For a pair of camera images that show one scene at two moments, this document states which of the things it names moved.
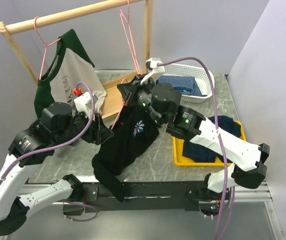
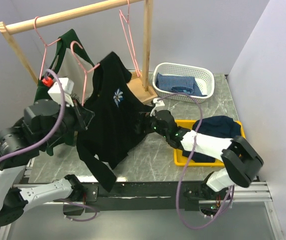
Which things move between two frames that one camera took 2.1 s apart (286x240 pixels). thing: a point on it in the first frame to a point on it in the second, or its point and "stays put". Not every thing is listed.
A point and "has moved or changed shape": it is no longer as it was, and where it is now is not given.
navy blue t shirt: [196, 152] stays put
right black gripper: [129, 90] to [145, 117]
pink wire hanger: [123, 104] to [85, 71]
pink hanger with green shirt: [45, 48] stays put
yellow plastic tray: [181, 160] stays put
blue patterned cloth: [187, 85] stays put
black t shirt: [128, 140] has moved or changed shape
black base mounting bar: [142, 196] stays put
